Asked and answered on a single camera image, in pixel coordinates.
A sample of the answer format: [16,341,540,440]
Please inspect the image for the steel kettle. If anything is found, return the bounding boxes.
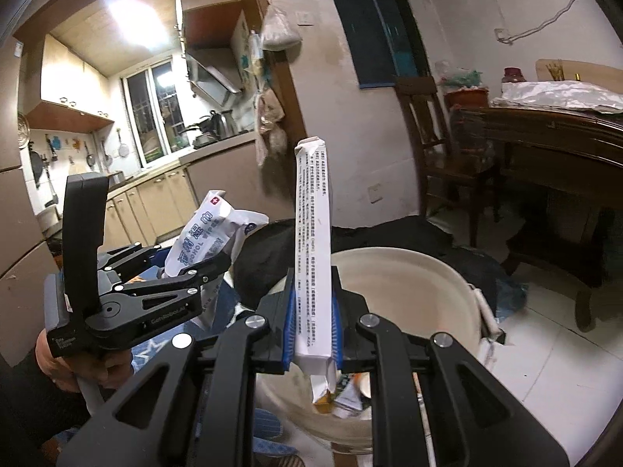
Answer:
[209,109,235,138]

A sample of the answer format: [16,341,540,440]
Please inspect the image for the blue checked slipper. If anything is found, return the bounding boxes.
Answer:
[253,406,286,441]

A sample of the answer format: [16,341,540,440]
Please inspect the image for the black cloth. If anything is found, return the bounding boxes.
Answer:
[234,214,512,307]

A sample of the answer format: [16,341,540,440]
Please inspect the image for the beige wooden board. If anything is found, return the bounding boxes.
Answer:
[535,58,623,83]

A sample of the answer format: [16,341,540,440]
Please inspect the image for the dark wooden table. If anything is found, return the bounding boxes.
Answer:
[450,104,623,332]

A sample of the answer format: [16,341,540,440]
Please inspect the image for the beige kitchen base cabinets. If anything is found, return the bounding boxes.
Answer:
[100,133,264,254]

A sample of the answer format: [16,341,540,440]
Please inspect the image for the blue plastic bag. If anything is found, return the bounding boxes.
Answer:
[491,277,529,313]

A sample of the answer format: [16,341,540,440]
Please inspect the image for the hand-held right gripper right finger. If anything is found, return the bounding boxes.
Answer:
[330,265,570,467]

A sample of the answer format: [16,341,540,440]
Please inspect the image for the dark blue wall window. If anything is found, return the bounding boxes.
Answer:
[321,0,431,91]

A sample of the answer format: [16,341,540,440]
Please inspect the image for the ceiling light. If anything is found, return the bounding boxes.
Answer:
[104,0,161,25]

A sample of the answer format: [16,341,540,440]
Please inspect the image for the wooden chair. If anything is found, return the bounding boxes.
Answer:
[394,75,502,249]

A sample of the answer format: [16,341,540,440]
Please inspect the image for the person's left hand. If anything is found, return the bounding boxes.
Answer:
[35,333,134,392]

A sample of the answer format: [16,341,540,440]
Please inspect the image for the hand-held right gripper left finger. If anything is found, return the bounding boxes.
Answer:
[58,267,299,467]

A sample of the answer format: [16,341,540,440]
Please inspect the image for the hanging black pan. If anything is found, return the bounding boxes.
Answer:
[28,148,46,186]

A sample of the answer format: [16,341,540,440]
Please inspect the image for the beige refrigerator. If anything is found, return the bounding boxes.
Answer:
[0,34,64,356]

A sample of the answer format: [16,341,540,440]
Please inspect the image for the kitchen window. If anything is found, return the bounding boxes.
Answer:
[121,61,190,169]

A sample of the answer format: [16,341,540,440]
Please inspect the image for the white crumpled sheet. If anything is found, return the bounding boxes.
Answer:
[491,80,623,115]

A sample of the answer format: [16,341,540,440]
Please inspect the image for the white hanging plastic bag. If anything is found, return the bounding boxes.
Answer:
[260,2,303,52]

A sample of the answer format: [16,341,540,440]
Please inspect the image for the black wok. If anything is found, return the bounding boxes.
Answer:
[178,124,220,151]

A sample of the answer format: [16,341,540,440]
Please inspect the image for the wooden upper cabinets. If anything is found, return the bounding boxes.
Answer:
[24,34,115,132]

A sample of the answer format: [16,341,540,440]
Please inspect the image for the brown hood cabinet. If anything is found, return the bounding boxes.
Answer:
[178,0,269,54]

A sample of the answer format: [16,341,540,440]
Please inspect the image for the white printed box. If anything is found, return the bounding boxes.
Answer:
[293,137,341,402]

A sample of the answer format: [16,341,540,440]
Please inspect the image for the white plastic bucket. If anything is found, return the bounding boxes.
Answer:
[253,247,507,453]

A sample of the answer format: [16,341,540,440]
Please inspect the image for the white wet wipes packet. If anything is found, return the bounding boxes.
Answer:
[163,190,269,332]

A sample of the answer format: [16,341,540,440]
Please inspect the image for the beige hanging bag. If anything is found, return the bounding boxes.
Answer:
[255,88,286,133]

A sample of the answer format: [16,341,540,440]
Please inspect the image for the red basket with plastic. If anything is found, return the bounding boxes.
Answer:
[440,61,490,108]

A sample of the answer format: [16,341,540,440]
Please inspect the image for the steel range hood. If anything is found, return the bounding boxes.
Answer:
[185,49,244,108]

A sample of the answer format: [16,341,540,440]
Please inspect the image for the white wall cable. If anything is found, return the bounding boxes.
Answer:
[495,0,586,46]

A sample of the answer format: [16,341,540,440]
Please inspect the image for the pink hanging towel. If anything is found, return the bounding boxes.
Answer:
[255,129,289,169]

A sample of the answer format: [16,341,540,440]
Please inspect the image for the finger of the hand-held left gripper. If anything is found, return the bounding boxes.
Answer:
[100,255,232,308]
[96,242,169,276]

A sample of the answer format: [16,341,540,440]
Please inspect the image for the person's left forearm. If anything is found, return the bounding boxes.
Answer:
[0,350,93,467]

